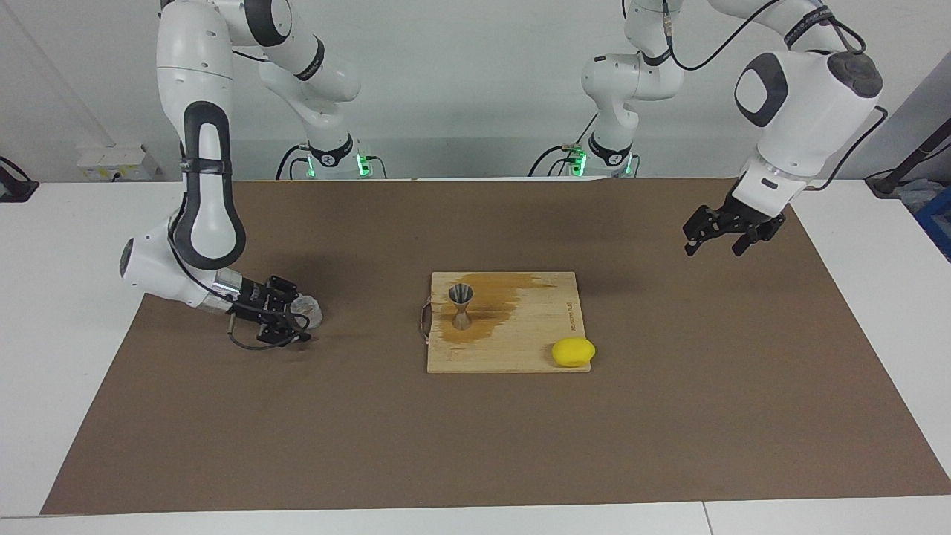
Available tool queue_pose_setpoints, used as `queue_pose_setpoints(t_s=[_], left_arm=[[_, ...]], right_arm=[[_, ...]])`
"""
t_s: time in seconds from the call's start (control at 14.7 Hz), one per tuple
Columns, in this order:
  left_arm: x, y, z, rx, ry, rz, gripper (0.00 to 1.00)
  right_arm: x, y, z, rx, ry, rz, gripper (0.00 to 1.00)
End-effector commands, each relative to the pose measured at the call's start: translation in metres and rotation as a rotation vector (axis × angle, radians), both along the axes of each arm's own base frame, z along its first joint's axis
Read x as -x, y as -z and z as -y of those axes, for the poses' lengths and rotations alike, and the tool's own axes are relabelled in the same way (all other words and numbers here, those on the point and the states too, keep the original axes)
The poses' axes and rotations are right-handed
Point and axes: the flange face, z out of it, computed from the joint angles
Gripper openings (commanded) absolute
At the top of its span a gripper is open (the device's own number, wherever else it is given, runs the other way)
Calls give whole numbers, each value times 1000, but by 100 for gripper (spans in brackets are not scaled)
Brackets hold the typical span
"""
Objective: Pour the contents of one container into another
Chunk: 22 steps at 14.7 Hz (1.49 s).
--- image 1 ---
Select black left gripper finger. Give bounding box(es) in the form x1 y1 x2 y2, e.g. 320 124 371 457
732 221 782 258
682 205 726 258

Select small clear glass cup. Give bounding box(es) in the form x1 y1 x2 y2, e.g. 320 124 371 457
288 295 325 330

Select steel double jigger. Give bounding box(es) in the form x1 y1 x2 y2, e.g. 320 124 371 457
448 284 475 331

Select black stand pole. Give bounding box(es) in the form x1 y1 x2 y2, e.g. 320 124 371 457
866 119 951 198

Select yellow lemon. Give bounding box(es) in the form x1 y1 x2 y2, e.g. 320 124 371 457
551 337 597 369

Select blue box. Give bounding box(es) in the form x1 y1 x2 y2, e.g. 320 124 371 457
912 182 951 261

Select white power strip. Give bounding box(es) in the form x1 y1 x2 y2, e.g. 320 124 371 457
77 145 160 181

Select stained bamboo cutting board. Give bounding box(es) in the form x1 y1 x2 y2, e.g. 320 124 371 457
418 271 593 375

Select brown table mat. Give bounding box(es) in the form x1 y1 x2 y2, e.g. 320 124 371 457
41 177 951 516

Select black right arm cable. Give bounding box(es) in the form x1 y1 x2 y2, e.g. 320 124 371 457
169 145 313 351

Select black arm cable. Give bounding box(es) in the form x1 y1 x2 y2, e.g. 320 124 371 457
661 0 889 190
169 145 313 351

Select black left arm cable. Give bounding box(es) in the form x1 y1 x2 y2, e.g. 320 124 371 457
661 0 889 190

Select black right base cable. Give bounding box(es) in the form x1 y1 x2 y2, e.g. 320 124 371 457
276 143 309 181

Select black left base cables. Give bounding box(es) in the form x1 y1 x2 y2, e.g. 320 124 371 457
528 108 599 178

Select black clamp mount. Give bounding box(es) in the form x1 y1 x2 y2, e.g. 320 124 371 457
0 156 39 203

